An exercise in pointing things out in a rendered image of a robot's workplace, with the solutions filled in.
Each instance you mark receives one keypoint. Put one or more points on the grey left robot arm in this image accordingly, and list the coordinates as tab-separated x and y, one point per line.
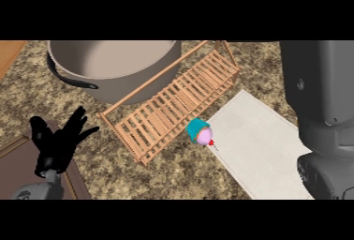
41	187

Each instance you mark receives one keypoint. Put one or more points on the orange wooden panel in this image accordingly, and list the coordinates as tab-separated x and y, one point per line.
8	56

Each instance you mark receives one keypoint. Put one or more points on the brown wooden board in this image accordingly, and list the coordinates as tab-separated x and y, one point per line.
22	168

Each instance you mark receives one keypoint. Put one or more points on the wooden tiered shelf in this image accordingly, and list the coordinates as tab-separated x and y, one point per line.
180	97

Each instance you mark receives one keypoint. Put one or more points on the pink cupcake with teal wrapper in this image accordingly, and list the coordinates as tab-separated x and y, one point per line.
201	132

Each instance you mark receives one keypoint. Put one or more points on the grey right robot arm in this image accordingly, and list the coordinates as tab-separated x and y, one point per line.
322	103

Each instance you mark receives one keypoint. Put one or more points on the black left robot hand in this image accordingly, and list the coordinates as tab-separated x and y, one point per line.
58	145

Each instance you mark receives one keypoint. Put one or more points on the white placemat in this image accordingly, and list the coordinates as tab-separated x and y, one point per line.
258	146

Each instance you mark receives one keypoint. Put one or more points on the large grey pot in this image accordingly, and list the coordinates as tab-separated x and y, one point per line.
115	68

